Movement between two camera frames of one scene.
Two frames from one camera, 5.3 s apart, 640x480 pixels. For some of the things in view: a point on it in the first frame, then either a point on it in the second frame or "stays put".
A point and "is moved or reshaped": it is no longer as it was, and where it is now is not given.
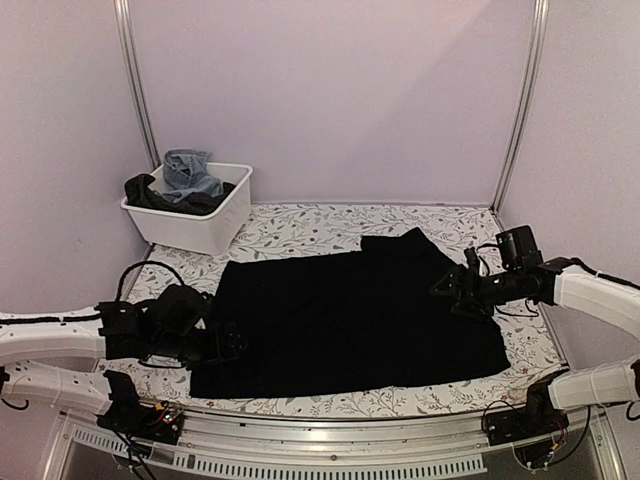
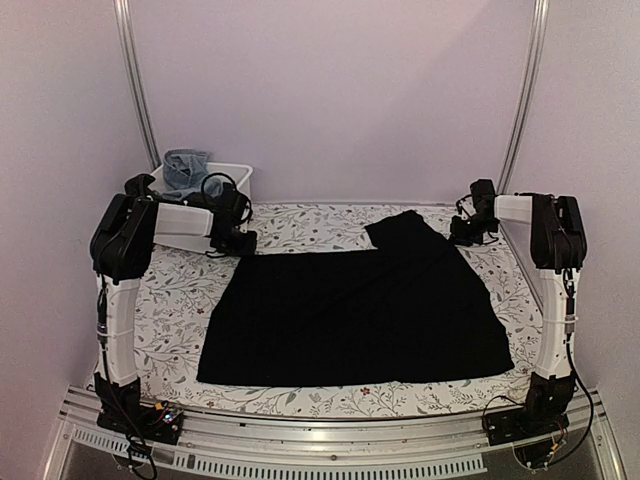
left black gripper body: x=190 y=352 -> x=236 y=245
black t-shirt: x=328 y=323 is moved or reshaped
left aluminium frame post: x=123 y=19 stays put
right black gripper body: x=500 y=291 -> x=473 y=231
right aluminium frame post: x=530 y=102 stays put
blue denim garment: x=185 y=172 stays put
